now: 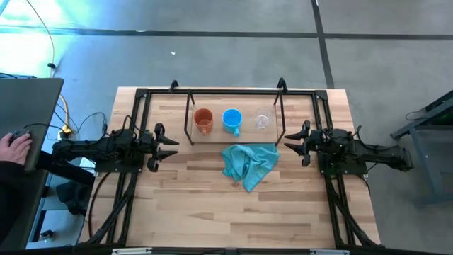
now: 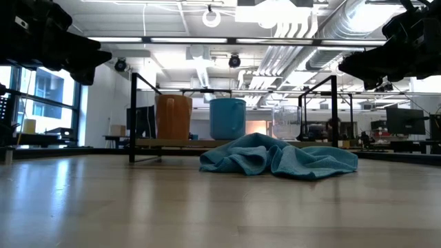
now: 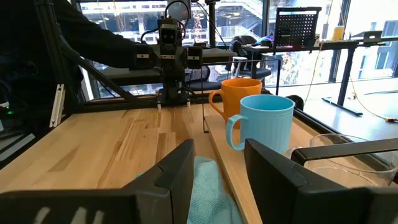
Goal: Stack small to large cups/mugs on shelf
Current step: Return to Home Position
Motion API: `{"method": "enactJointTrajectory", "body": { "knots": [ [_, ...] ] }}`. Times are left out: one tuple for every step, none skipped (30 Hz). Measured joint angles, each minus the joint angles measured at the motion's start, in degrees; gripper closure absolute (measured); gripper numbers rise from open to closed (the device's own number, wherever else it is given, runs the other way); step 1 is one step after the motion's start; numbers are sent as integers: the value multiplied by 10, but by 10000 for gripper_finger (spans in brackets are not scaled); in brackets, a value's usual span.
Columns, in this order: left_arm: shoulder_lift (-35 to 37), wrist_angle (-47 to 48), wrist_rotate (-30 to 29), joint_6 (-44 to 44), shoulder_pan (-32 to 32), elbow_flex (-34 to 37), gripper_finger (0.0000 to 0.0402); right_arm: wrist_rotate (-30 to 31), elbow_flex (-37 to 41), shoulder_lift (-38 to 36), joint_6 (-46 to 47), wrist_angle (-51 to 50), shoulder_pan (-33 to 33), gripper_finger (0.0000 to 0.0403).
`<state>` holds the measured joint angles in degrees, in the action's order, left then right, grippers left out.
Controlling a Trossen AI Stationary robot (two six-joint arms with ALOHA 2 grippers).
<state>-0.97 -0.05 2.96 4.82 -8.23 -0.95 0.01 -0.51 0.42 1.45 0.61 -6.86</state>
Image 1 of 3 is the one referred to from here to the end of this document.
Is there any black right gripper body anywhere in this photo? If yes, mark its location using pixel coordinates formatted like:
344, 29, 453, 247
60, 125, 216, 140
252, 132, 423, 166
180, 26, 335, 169
301, 120, 325, 167

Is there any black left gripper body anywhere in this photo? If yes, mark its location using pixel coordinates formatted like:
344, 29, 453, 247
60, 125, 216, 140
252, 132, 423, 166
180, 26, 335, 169
139, 123, 166, 173

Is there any clear glass cup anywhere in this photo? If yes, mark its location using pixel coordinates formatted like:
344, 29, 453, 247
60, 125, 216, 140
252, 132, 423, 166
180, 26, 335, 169
254, 106, 274, 130

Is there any orange mug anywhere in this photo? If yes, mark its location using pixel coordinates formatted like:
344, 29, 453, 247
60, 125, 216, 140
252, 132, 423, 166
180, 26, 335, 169
193, 108, 214, 137

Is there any blue mug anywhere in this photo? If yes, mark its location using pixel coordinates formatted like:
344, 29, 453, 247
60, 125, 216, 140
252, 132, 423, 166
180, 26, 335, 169
222, 108, 244, 137

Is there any person's forearm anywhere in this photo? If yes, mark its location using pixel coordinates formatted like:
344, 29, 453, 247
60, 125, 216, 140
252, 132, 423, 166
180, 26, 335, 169
0, 161, 28, 245

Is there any teal cloth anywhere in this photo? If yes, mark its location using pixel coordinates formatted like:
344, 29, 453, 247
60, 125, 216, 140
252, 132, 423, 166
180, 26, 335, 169
221, 142, 280, 193

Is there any black bag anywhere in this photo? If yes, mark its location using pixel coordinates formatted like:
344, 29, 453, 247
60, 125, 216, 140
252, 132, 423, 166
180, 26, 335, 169
55, 181, 90, 217

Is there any grey metal side table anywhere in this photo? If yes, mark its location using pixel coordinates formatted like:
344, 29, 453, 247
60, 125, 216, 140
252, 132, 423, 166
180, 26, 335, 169
390, 90, 453, 208

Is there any dark grey desk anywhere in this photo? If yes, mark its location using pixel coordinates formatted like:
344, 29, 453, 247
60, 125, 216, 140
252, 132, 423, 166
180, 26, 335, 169
0, 76, 65, 252

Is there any black computer mouse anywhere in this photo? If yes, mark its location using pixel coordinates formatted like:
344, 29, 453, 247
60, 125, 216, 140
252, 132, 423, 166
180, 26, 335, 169
10, 127, 31, 139

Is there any person's hand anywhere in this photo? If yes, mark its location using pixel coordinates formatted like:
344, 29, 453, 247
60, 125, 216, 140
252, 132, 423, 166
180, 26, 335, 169
0, 132, 33, 166

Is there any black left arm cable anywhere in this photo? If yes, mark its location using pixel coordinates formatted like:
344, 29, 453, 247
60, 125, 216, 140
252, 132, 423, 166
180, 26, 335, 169
121, 114, 147, 135

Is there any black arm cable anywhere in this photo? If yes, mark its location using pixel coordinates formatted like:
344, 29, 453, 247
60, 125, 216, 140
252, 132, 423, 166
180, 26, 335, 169
121, 114, 147, 135
352, 123, 380, 175

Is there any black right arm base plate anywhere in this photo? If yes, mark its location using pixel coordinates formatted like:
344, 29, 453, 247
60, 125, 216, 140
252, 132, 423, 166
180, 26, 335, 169
317, 161, 369, 176

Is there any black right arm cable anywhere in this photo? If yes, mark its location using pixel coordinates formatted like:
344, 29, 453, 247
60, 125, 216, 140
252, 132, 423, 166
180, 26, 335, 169
352, 123, 380, 175

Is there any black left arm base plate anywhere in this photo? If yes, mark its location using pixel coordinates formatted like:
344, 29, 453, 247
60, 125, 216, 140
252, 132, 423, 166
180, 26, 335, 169
93, 155, 142, 174

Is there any black aluminium table frame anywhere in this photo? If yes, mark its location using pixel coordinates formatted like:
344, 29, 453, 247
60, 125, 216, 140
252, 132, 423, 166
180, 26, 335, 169
78, 86, 383, 251

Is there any wooden shelf with wire legs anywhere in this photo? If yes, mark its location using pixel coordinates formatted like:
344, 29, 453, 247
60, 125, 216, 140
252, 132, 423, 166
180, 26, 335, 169
183, 88, 287, 147

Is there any black floor cable loop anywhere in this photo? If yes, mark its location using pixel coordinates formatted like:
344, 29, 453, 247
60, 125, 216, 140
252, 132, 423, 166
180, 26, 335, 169
52, 102, 111, 142

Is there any thin black floor cable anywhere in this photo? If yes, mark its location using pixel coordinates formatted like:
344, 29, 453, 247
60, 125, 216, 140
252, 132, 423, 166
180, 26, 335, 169
404, 108, 453, 152

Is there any white frame bracket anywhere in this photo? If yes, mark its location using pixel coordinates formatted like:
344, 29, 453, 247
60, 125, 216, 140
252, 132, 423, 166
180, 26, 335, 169
112, 247, 153, 255
310, 249, 350, 255

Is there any black mouse cable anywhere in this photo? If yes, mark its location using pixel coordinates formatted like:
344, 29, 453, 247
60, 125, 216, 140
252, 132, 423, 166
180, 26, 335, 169
23, 121, 67, 130

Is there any yellow floor cable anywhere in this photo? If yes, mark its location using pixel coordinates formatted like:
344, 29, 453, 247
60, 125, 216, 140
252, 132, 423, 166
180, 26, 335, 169
25, 0, 71, 134

